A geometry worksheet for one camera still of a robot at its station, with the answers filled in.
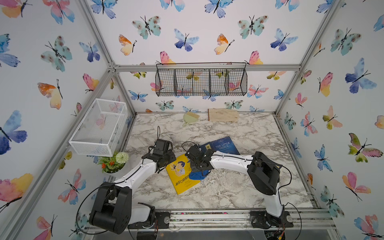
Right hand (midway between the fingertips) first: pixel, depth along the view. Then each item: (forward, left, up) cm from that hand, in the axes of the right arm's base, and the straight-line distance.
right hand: (195, 166), depth 89 cm
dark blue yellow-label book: (+14, -6, -1) cm, 16 cm away
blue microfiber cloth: (-6, -2, +1) cm, 7 cm away
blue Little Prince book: (+17, -19, -3) cm, 26 cm away
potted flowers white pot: (-7, +41, +12) cm, 43 cm away
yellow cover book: (-4, +9, -2) cm, 10 cm away
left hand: (+5, +13, +3) cm, 14 cm away
